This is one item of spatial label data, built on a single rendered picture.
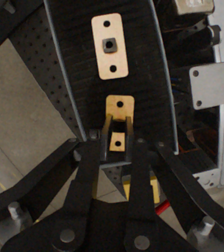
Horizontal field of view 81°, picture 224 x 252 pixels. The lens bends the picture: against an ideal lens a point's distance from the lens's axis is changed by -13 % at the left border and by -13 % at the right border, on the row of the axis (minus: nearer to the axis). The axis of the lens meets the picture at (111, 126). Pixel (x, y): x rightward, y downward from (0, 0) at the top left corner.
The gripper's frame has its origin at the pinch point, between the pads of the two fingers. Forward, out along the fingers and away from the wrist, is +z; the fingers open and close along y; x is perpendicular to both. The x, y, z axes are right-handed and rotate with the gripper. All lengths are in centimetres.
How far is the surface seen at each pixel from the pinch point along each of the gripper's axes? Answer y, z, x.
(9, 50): -114, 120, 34
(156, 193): 7.5, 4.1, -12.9
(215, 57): 22.7, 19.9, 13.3
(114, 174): -2, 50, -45
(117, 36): -0.6, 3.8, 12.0
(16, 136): -119, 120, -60
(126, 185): 1.9, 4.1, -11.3
